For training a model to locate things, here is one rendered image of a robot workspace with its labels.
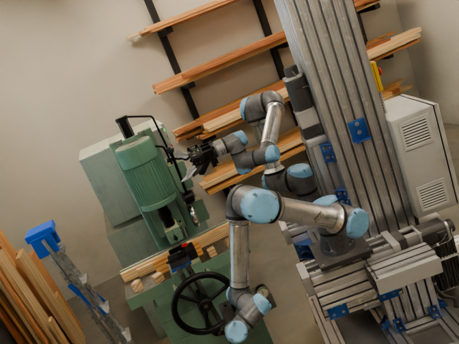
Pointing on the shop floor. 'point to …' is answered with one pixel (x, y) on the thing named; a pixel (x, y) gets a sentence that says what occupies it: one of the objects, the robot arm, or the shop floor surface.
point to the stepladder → (76, 281)
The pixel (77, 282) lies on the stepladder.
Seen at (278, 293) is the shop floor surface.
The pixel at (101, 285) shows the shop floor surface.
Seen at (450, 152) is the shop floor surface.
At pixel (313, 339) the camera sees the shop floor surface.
